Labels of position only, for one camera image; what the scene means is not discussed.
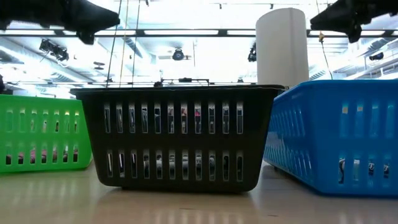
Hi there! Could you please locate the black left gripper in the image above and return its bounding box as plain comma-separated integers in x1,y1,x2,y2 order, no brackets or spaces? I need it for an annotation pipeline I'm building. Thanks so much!
0,0,121,45

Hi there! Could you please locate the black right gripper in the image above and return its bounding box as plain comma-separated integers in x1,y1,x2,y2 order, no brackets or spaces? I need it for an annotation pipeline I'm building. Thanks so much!
310,0,398,44

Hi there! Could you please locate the blue plastic basket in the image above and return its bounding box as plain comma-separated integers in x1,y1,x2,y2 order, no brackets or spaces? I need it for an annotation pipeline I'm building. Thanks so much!
263,79,398,197

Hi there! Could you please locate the green plastic basket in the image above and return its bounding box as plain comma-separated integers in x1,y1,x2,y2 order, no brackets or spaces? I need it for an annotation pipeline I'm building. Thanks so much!
0,94,93,174

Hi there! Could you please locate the magenta crayon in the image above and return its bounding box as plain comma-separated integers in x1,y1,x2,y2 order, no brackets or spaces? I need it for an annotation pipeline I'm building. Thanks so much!
6,149,78,165

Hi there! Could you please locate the grey crayon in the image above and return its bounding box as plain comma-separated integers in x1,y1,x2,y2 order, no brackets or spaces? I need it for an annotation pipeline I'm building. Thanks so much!
338,157,391,184

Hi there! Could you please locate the black ceiling spotlight cluster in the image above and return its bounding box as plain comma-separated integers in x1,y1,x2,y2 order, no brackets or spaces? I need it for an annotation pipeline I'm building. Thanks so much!
39,39,70,62

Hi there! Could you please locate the black hanging device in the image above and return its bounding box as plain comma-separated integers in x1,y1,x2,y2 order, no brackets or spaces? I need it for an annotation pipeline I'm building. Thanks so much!
248,42,257,62

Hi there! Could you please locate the black plastic basket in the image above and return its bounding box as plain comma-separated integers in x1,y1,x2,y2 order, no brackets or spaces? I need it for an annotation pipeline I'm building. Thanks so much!
70,84,285,193

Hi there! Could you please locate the yellow hanging cable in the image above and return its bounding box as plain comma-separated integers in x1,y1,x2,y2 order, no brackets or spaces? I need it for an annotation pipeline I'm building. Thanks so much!
316,0,333,80

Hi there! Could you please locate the thin black hanging cable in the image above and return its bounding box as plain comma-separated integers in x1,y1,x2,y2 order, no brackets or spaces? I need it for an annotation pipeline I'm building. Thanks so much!
132,0,141,86
106,0,123,88

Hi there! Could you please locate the thin yellow hanging cord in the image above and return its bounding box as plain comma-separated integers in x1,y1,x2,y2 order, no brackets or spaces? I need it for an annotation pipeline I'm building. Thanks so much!
119,0,130,86

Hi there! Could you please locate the black dome ceiling camera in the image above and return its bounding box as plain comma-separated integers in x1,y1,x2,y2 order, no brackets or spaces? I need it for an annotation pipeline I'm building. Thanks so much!
172,48,190,62

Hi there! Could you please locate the black overhead frame beam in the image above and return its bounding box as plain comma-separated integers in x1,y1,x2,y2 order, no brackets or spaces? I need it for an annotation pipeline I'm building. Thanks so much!
0,29,398,39

